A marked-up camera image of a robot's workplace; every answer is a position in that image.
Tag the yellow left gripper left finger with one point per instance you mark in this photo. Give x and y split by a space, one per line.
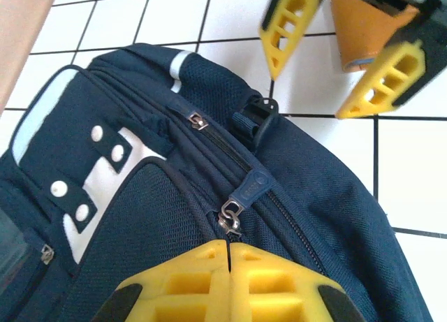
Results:
195 287

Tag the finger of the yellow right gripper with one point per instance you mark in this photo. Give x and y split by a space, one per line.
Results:
370 84
279 56

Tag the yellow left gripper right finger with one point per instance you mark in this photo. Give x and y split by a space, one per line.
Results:
272 287

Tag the navy blue backpack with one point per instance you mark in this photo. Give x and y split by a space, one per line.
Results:
297 154

